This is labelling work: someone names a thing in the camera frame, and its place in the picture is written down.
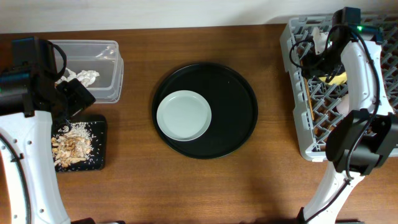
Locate grey dishwasher rack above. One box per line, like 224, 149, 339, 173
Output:
280, 14, 397, 162

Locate pink plastic cup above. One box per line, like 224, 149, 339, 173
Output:
336, 94, 351, 117

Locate wooden chopstick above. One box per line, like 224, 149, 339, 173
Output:
304, 78, 317, 136
301, 68, 315, 122

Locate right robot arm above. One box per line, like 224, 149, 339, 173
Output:
296, 7, 397, 223

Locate black rectangular tray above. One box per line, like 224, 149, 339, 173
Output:
52, 114, 108, 172

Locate clear plastic bin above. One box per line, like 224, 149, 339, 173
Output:
52, 40, 124, 103

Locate round black serving tray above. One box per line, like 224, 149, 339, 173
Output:
152, 62, 258, 159

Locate grey plate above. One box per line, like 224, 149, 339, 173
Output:
155, 90, 212, 142

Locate yellow bowl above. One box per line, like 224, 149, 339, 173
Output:
319, 72, 347, 85

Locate white napkin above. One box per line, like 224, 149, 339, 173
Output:
55, 68, 100, 87

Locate peanut shells and rice scraps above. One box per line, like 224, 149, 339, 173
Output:
51, 122, 96, 169

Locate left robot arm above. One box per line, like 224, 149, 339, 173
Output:
1, 37, 107, 223

